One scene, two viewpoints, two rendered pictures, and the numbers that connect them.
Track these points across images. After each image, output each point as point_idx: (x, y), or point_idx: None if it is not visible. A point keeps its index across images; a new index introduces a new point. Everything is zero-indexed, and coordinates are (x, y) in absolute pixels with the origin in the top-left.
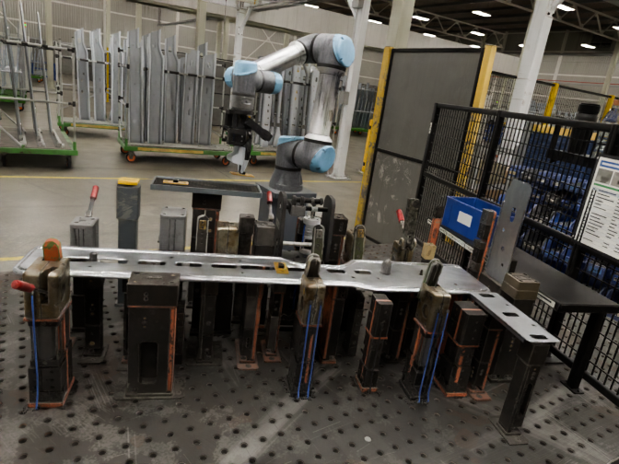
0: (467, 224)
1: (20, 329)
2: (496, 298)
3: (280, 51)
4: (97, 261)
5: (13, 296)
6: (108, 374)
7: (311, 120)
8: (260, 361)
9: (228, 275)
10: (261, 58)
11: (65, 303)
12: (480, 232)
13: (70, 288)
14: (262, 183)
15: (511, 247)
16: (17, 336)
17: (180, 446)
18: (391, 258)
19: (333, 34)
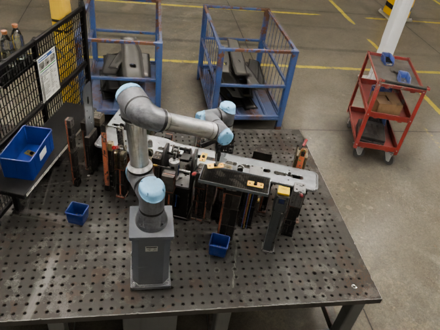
0: (45, 152)
1: (315, 233)
2: (113, 122)
3: (184, 116)
4: (287, 173)
5: (332, 264)
6: (271, 198)
7: (148, 154)
8: (206, 190)
9: (230, 155)
10: (204, 121)
11: (293, 164)
12: (73, 131)
13: (304, 269)
14: (168, 232)
15: (91, 111)
16: (315, 228)
17: (246, 165)
18: (124, 163)
19: (137, 88)
